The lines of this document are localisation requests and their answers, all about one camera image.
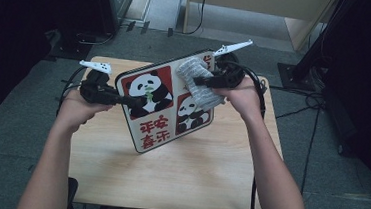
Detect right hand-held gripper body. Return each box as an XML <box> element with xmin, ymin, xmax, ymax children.
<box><xmin>210</xmin><ymin>36</ymin><xmax>254</xmax><ymax>91</ymax></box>

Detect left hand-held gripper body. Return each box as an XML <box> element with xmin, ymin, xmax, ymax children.
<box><xmin>75</xmin><ymin>59</ymin><xmax>125</xmax><ymax>107</ymax></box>

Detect grey knitted cloth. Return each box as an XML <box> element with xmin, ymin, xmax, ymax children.
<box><xmin>172</xmin><ymin>55</ymin><xmax>229</xmax><ymax>113</ymax></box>

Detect panda picture board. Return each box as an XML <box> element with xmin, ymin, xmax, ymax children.
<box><xmin>109</xmin><ymin>42</ymin><xmax>220</xmax><ymax>160</ymax></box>

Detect person's left hand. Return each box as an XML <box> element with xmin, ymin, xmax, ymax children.
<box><xmin>55</xmin><ymin>89</ymin><xmax>115</xmax><ymax>137</ymax></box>

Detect person's right hand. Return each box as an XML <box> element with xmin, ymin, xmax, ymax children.
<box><xmin>210</xmin><ymin>75</ymin><xmax>265</xmax><ymax>123</ymax></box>

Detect black metal stand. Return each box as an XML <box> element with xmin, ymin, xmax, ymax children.
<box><xmin>274</xmin><ymin>0</ymin><xmax>351</xmax><ymax>95</ymax></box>

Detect black computer tower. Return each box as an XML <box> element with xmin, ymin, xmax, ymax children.
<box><xmin>90</xmin><ymin>0</ymin><xmax>134</xmax><ymax>37</ymax></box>

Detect black chair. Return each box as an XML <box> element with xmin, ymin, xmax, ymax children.
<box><xmin>64</xmin><ymin>176</ymin><xmax>80</xmax><ymax>209</ymax></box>

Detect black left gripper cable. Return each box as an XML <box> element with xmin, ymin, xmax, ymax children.
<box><xmin>55</xmin><ymin>64</ymin><xmax>88</xmax><ymax>119</ymax></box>

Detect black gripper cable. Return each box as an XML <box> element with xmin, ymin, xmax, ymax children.
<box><xmin>223</xmin><ymin>63</ymin><xmax>271</xmax><ymax>209</ymax></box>
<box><xmin>55</xmin><ymin>64</ymin><xmax>88</xmax><ymax>119</ymax></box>

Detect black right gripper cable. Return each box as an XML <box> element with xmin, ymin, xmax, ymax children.
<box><xmin>223</xmin><ymin>63</ymin><xmax>271</xmax><ymax>209</ymax></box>

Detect black looped floor cable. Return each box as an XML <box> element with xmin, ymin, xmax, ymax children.
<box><xmin>75</xmin><ymin>30</ymin><xmax>115</xmax><ymax>47</ymax></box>

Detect black hanging cable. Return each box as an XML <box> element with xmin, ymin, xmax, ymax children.
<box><xmin>182</xmin><ymin>0</ymin><xmax>208</xmax><ymax>38</ymax></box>

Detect black floor cables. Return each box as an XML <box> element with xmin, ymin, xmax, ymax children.
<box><xmin>260</xmin><ymin>62</ymin><xmax>330</xmax><ymax>197</ymax></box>

